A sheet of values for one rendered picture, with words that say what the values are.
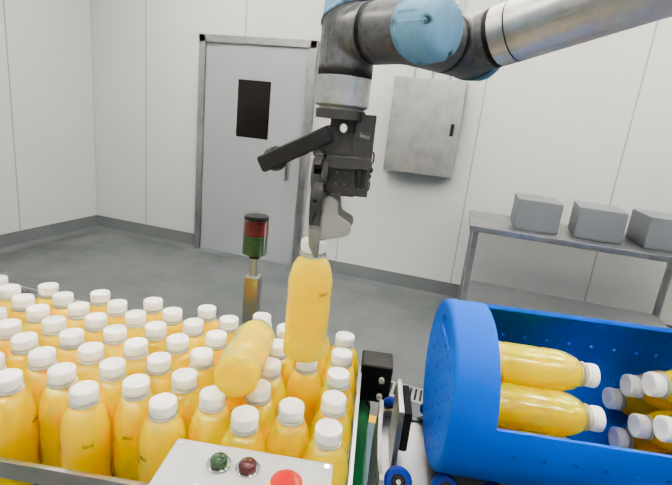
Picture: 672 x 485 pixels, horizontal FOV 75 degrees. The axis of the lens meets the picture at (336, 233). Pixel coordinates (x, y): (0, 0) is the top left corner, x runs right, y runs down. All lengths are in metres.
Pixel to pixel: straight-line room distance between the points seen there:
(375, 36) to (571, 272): 3.94
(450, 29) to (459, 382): 0.47
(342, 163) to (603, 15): 0.33
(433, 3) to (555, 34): 0.15
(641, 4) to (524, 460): 0.58
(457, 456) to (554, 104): 3.67
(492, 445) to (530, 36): 0.54
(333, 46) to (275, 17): 4.03
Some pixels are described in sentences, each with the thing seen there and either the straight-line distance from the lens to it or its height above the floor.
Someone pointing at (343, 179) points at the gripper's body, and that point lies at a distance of 0.62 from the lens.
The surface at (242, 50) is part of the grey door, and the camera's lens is 4.69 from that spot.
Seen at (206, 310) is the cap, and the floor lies 1.09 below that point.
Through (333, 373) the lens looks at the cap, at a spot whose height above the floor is 1.09.
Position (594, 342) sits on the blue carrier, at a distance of 1.00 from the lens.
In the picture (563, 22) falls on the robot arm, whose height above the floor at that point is 1.64.
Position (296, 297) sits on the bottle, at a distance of 0.66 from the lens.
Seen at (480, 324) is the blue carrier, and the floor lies 1.23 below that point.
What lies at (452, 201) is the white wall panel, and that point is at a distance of 4.16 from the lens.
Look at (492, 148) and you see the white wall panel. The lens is 4.12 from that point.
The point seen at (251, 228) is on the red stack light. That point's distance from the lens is 1.10.
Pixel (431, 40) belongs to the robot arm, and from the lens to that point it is 0.53.
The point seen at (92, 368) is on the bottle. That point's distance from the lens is 0.88.
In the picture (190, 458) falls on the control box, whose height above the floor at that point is 1.10.
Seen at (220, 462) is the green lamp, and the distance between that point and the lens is 0.59.
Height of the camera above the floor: 1.51
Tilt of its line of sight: 14 degrees down
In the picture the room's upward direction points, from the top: 6 degrees clockwise
